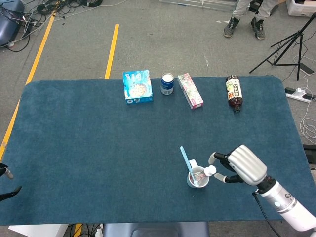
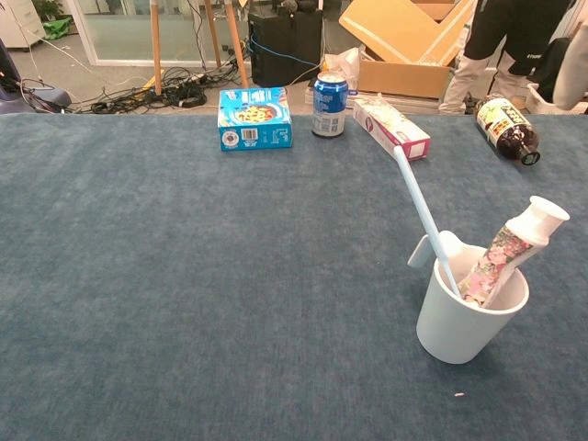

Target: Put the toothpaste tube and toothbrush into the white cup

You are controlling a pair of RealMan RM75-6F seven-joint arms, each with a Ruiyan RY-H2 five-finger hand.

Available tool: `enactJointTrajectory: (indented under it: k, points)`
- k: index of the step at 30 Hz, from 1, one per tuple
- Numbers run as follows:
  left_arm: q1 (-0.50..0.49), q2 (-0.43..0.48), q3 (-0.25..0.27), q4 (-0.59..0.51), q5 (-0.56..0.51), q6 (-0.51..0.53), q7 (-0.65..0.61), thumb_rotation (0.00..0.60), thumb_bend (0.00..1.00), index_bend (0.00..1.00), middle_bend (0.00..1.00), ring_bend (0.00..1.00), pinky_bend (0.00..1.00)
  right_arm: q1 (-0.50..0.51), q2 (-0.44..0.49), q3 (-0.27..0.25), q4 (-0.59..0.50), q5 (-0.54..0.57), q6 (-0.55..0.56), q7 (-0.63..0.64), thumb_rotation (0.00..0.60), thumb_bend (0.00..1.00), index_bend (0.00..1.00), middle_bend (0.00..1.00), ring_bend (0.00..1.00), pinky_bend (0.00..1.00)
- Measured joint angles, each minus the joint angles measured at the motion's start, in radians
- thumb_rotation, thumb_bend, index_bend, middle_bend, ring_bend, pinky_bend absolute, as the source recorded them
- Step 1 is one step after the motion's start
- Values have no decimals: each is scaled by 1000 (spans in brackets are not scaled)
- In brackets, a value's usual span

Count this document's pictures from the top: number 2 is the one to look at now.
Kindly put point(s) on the wooden stand leg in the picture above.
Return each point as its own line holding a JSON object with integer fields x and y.
{"x": 235, "y": 41}
{"x": 156, "y": 46}
{"x": 212, "y": 32}

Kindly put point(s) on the white plastic bag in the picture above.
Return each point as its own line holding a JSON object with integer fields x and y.
{"x": 344, "y": 62}

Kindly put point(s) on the green bag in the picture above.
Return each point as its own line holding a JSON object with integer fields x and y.
{"x": 57, "y": 28}

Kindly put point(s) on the white cabinet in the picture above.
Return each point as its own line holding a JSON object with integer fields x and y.
{"x": 18, "y": 23}

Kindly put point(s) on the dark tea bottle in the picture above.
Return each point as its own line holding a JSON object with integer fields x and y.
{"x": 500, "y": 121}

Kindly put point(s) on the light blue toothbrush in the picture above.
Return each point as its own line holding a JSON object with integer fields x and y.
{"x": 424, "y": 213}

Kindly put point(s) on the light blue hooked cup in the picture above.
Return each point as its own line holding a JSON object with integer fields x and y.
{"x": 455, "y": 321}

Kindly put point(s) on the floral toothpaste tube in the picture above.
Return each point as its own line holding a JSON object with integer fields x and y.
{"x": 537, "y": 220}

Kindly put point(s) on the black equipment case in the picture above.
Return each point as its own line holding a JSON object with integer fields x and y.
{"x": 285, "y": 46}

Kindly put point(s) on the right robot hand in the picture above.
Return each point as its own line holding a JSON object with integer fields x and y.
{"x": 574, "y": 78}

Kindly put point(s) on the blue soda can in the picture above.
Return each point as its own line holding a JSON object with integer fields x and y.
{"x": 330, "y": 105}

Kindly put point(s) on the person in grey trousers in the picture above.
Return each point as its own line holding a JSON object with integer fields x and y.
{"x": 505, "y": 27}

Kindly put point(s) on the open cardboard box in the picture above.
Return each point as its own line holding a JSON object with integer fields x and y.
{"x": 395, "y": 73}

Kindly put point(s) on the blue cookie box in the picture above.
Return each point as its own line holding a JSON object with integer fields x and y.
{"x": 255, "y": 119}

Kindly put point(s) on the blue table mat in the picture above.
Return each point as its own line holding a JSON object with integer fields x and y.
{"x": 138, "y": 275}

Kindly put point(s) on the floral toothpaste carton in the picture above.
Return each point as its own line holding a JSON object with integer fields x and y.
{"x": 390, "y": 128}

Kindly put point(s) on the white framed glass partition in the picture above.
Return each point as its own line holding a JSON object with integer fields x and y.
{"x": 124, "y": 32}

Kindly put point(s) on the black fabric bag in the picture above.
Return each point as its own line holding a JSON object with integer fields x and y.
{"x": 551, "y": 69}

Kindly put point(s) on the dark blue machine base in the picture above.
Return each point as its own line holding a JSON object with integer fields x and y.
{"x": 41, "y": 98}

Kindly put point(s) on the green potted plant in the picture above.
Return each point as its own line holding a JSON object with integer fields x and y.
{"x": 48, "y": 7}

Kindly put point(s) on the white plastic storage crate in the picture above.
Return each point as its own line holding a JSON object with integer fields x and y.
{"x": 539, "y": 101}

